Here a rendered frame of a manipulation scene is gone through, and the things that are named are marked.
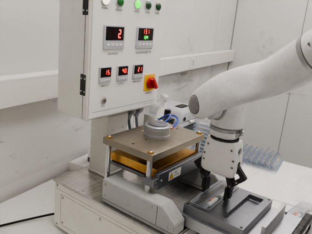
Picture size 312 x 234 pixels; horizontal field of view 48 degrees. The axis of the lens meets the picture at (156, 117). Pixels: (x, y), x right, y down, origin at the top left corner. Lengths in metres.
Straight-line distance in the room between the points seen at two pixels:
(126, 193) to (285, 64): 0.52
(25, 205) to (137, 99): 0.58
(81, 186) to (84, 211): 0.08
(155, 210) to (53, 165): 0.77
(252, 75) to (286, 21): 2.58
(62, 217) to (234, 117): 0.64
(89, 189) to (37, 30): 0.62
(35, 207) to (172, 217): 0.63
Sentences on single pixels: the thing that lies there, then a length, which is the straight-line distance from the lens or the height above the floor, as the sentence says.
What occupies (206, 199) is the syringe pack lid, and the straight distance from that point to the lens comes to 0.96.
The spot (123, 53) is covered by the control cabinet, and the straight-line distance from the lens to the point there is 1.06.
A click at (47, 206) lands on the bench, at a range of 1.38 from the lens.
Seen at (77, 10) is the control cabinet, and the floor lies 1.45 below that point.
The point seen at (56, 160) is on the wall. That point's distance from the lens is 1.60.
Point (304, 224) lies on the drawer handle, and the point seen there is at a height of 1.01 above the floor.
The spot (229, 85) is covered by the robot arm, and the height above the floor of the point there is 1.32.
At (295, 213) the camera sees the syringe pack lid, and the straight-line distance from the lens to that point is 1.51.
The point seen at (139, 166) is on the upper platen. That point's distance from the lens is 0.99.
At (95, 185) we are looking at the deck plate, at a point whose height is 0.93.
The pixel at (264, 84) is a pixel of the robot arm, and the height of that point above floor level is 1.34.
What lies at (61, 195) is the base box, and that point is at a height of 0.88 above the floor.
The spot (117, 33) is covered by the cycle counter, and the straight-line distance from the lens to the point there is 1.03.
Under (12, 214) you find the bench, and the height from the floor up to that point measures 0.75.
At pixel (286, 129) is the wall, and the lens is 3.43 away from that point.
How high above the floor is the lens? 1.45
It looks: 16 degrees down
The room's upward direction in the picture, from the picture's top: 5 degrees clockwise
